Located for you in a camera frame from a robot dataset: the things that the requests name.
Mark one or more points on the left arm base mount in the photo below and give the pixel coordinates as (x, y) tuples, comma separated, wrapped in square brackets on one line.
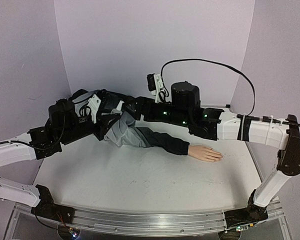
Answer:
[(48, 209)]

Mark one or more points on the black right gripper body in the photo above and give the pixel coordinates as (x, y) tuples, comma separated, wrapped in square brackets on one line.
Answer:
[(139, 108)]

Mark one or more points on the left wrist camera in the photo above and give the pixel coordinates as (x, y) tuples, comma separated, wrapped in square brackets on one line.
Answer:
[(97, 103)]

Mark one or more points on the grey and black jacket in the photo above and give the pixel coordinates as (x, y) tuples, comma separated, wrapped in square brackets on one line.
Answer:
[(124, 130)]

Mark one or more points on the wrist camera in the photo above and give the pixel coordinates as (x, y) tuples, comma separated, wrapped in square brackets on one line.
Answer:
[(97, 103), (157, 88)]

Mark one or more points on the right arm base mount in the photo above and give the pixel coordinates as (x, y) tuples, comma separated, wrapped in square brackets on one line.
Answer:
[(251, 214)]

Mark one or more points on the aluminium front rail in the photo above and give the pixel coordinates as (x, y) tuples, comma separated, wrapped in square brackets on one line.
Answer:
[(154, 224)]

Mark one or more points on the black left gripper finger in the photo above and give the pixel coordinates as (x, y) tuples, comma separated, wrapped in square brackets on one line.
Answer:
[(112, 112), (107, 124)]

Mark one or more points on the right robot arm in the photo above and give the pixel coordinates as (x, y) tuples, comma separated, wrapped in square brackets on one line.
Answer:
[(216, 124)]

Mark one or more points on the mannequin hand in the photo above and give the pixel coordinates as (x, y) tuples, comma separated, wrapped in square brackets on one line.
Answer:
[(204, 153)]

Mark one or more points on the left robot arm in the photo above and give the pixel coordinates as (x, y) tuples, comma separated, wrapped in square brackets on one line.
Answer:
[(68, 122)]

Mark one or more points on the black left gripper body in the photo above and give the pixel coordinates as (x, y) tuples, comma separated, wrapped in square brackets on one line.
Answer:
[(102, 124)]

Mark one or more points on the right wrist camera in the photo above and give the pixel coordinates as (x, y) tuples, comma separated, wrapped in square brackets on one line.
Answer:
[(157, 88)]

